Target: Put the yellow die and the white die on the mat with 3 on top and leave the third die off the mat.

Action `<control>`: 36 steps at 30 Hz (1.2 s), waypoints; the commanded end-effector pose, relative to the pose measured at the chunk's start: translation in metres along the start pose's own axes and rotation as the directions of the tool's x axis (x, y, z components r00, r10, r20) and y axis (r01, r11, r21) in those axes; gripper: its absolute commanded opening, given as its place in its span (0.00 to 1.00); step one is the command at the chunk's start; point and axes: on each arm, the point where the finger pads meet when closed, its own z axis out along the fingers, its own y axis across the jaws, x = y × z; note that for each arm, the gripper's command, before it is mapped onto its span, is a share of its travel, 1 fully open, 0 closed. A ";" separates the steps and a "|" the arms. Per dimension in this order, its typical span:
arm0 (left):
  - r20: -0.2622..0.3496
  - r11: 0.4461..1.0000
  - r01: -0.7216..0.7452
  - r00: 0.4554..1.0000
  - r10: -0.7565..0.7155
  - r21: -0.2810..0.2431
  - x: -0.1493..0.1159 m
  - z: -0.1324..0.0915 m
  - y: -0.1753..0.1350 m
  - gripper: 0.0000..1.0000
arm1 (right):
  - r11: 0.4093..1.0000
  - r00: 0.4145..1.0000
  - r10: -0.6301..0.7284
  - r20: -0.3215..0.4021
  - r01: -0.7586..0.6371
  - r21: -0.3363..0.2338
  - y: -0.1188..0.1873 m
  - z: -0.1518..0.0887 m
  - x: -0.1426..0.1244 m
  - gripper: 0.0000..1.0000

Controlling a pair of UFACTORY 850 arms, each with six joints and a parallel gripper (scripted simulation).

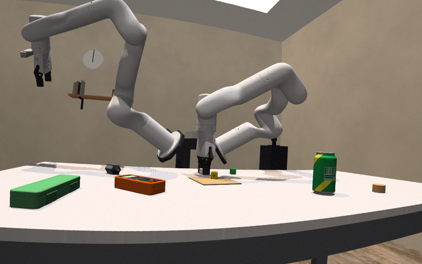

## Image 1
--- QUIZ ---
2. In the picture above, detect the orange multimeter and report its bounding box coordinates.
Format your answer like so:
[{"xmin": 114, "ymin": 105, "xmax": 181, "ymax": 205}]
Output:
[{"xmin": 114, "ymin": 175, "xmax": 166, "ymax": 195}]

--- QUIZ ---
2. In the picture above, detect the yellow die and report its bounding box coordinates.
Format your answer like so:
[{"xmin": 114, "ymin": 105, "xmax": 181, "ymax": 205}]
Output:
[{"xmin": 211, "ymin": 171, "xmax": 218, "ymax": 179}]

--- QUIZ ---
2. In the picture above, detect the green soda can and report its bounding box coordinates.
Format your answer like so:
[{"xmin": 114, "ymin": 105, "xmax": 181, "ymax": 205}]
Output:
[{"xmin": 312, "ymin": 152, "xmax": 337, "ymax": 195}]

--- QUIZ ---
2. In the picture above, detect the green pencil case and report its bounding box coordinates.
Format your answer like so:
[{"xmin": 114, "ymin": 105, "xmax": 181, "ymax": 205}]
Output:
[{"xmin": 10, "ymin": 175, "xmax": 80, "ymax": 209}]

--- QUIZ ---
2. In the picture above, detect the tan flat mat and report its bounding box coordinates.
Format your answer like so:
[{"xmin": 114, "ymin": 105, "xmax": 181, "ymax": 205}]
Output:
[{"xmin": 189, "ymin": 177, "xmax": 242, "ymax": 186}]

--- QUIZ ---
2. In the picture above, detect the brown cylinder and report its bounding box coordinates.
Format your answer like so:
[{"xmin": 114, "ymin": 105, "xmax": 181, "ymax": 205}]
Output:
[{"xmin": 372, "ymin": 184, "xmax": 386, "ymax": 193}]

